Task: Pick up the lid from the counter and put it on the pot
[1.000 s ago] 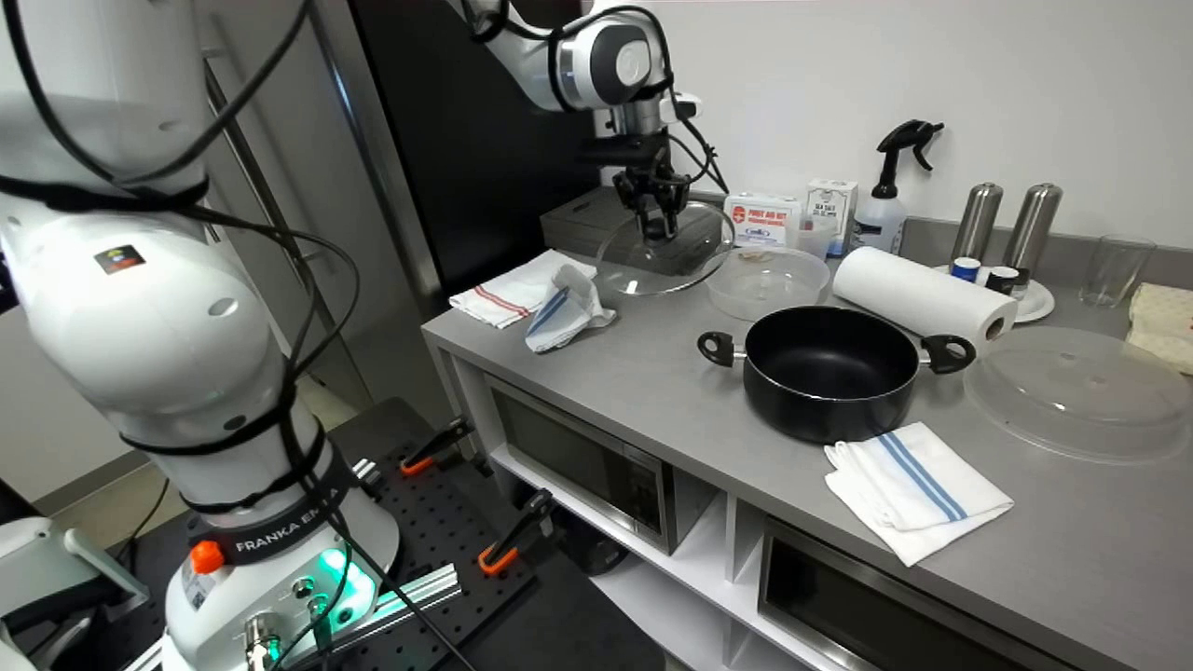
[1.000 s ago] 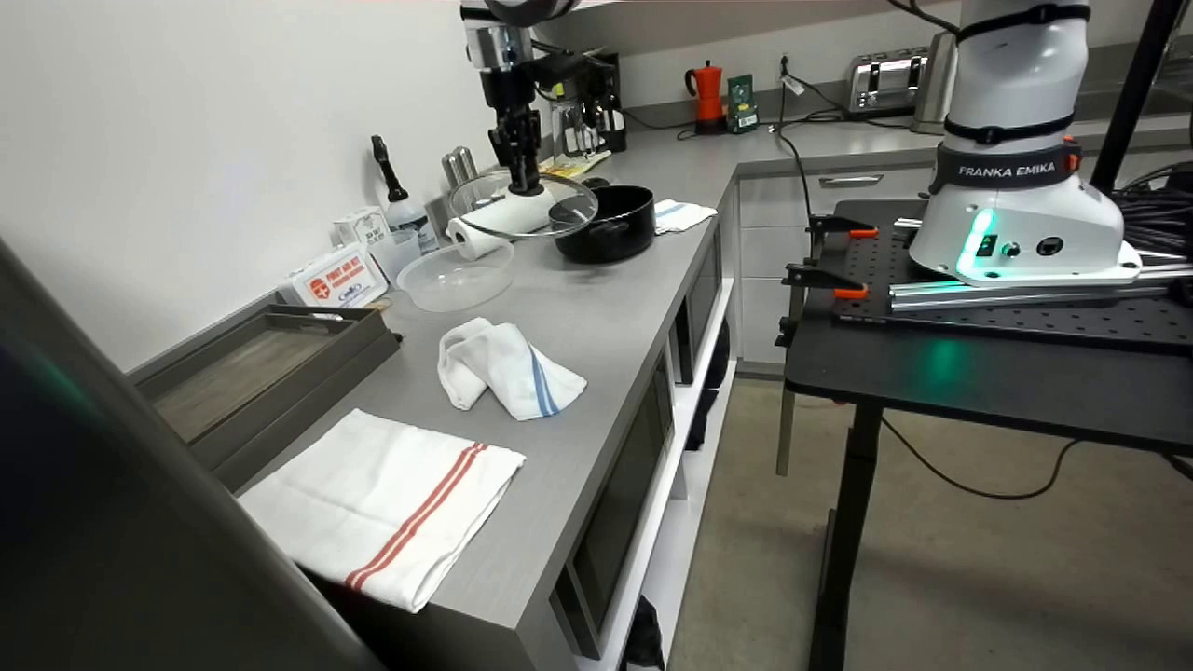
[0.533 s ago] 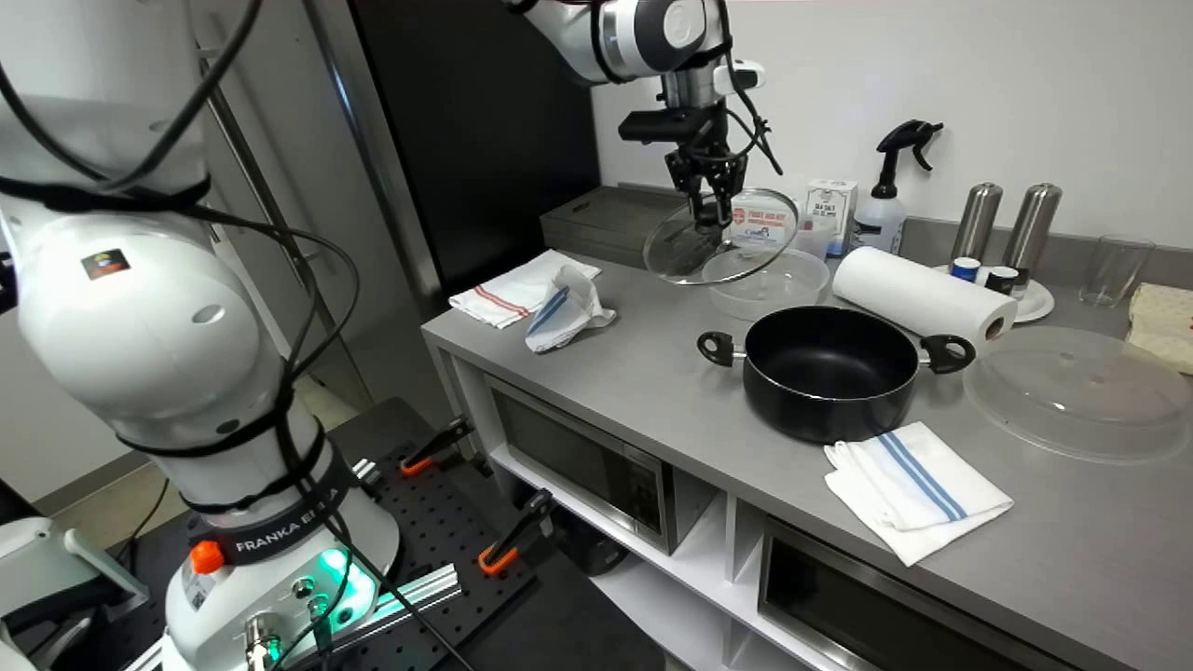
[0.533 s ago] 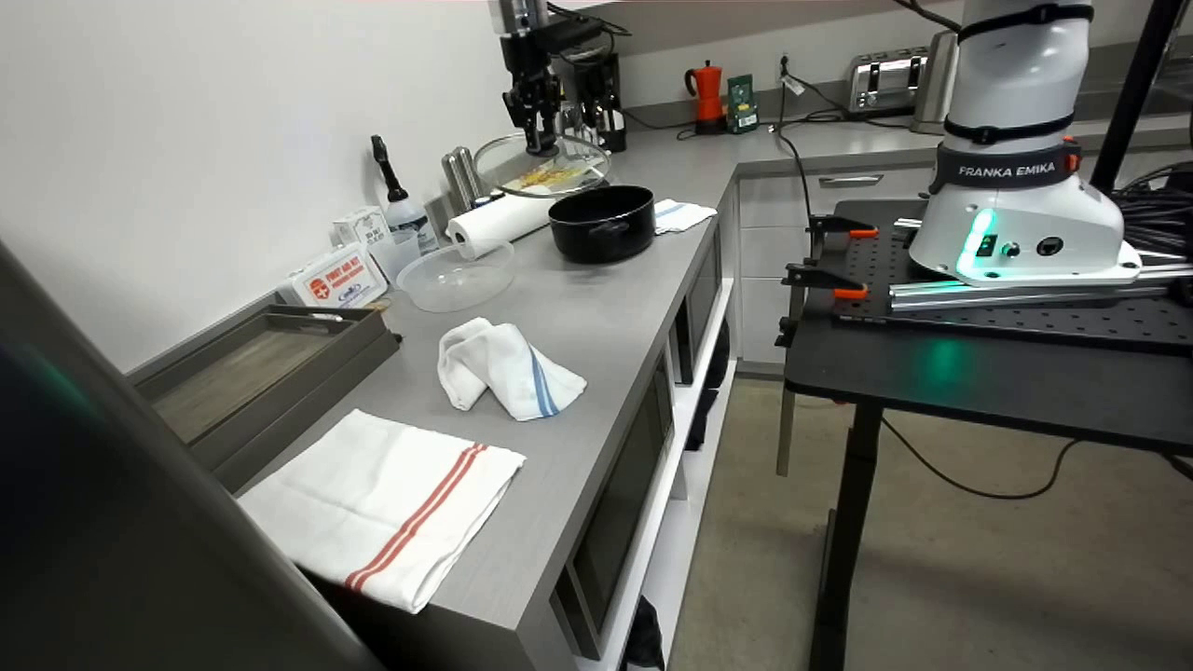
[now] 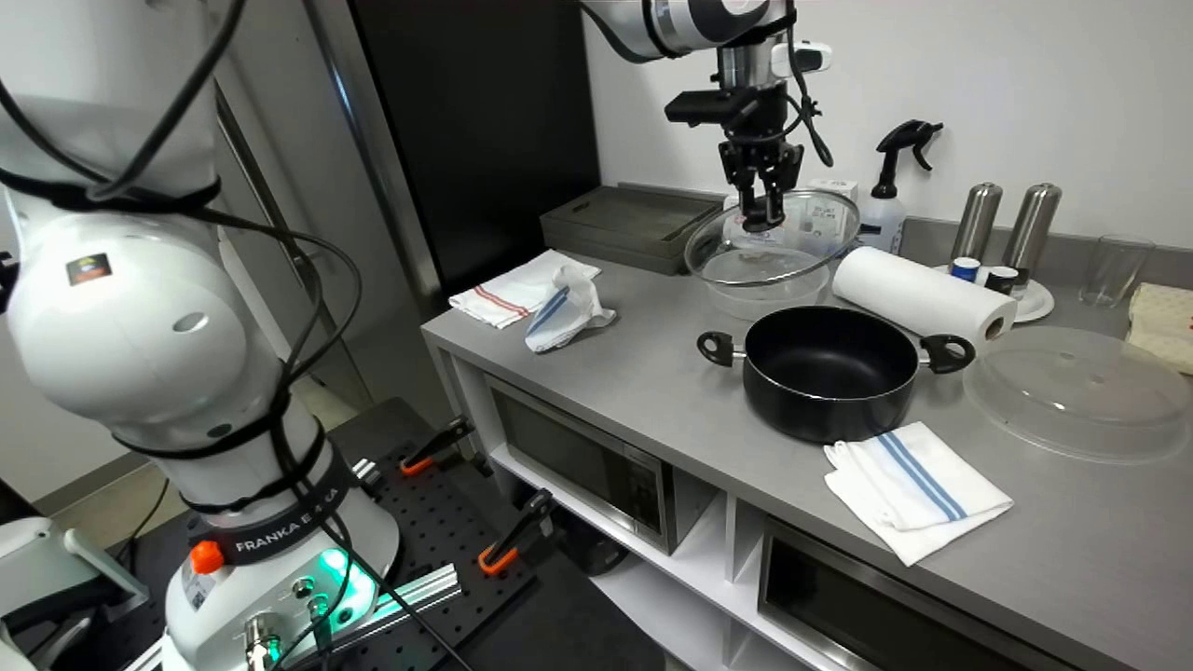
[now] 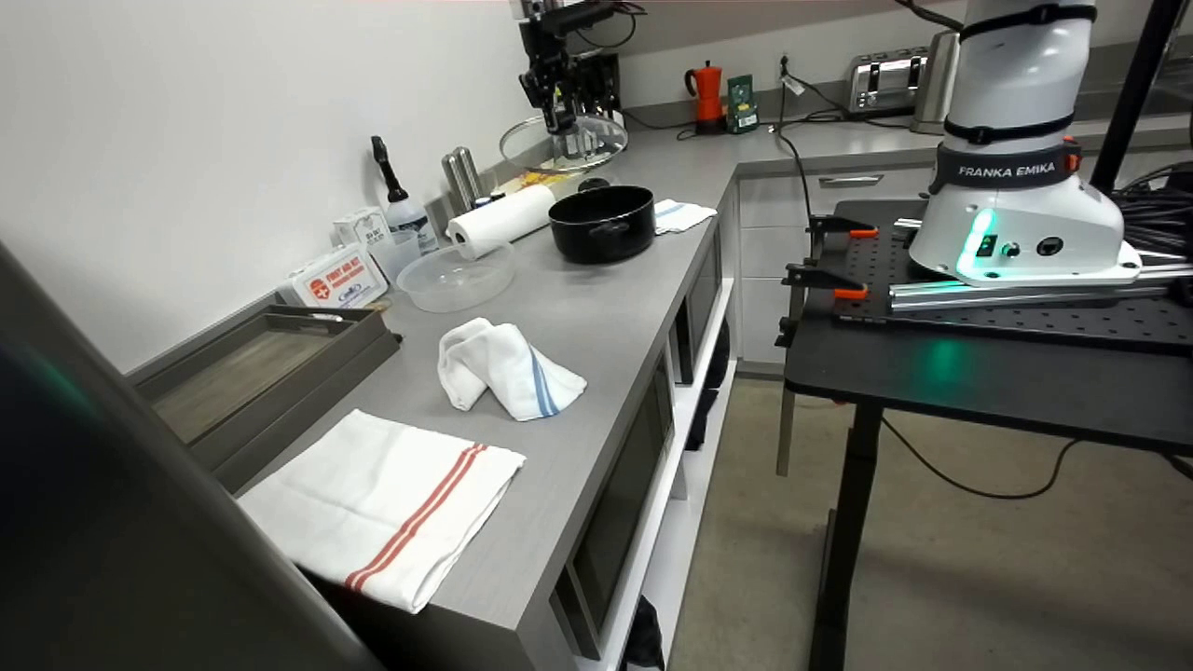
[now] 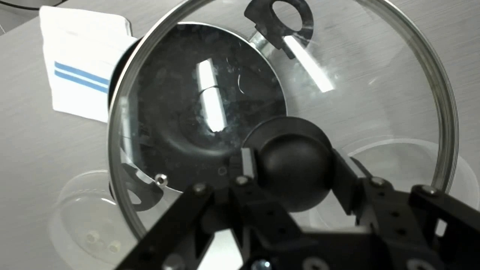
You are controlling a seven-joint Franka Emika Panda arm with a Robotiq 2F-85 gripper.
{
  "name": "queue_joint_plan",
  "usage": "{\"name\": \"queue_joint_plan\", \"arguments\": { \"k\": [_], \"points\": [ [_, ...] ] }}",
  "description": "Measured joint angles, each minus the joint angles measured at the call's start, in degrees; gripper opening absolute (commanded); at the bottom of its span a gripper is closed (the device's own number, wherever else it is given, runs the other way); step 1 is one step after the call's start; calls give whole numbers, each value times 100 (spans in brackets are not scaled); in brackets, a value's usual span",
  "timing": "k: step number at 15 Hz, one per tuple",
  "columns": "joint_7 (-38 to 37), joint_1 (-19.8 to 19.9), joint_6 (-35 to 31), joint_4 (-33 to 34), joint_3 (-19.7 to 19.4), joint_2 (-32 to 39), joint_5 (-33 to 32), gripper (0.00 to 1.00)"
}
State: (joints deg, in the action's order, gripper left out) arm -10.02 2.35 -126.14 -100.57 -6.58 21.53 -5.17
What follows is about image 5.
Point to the white round plate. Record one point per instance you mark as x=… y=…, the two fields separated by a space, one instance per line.
x=1037 y=303

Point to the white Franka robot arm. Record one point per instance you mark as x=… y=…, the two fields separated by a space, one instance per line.
x=125 y=321

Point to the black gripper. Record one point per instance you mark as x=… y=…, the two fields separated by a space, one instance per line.
x=763 y=134

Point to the black optical breadboard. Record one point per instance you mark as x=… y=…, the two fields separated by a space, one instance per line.
x=431 y=523

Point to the small blue-lidded jar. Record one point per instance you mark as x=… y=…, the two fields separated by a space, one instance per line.
x=965 y=267

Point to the black cooking pot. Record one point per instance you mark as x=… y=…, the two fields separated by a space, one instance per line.
x=820 y=401

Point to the clear glass bowl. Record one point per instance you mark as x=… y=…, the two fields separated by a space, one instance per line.
x=770 y=295

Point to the silver aluminium rail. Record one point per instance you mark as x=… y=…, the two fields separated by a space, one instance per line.
x=416 y=587

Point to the black tall panel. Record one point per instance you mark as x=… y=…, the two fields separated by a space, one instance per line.
x=484 y=134

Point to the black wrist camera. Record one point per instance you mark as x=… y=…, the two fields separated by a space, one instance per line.
x=701 y=106

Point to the spray bottle with black trigger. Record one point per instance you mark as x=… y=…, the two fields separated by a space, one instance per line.
x=885 y=210

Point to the small dark-lidded jar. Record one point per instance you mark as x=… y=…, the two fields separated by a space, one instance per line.
x=1000 y=278

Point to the crumpled blue striped towel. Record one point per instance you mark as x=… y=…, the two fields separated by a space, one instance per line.
x=565 y=309

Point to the orange round knob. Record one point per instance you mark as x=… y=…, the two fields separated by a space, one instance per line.
x=205 y=558

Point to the folded blue striped towel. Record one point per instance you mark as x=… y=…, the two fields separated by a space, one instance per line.
x=914 y=490

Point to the white red striped towel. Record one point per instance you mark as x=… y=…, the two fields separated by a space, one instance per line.
x=496 y=301

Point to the white paper towel roll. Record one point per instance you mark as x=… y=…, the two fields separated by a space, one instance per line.
x=914 y=295

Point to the beige folded cloth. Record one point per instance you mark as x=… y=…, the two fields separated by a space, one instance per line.
x=1159 y=327

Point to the glass lid with black knob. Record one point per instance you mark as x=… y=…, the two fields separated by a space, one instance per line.
x=809 y=231

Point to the grey metal stand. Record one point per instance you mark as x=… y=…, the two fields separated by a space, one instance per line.
x=50 y=559

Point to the dark grey flat box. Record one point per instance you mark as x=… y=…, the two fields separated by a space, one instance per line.
x=615 y=224

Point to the stainless steel cylinder shaker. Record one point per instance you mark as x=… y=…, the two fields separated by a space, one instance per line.
x=978 y=220
x=1034 y=224

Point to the white counter cabinet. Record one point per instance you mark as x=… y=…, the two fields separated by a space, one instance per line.
x=701 y=526

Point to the black built-in microwave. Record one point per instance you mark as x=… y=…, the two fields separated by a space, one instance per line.
x=868 y=616
x=581 y=468

